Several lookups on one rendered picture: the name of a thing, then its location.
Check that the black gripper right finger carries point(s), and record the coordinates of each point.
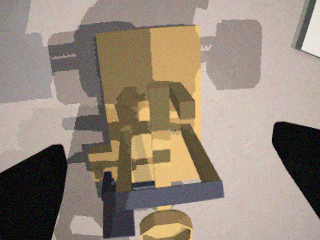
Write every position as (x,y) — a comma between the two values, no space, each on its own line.
(298,147)

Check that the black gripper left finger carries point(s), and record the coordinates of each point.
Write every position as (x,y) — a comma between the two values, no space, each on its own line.
(31,193)

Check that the white square tile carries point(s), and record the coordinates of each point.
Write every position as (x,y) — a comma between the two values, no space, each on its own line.
(309,39)

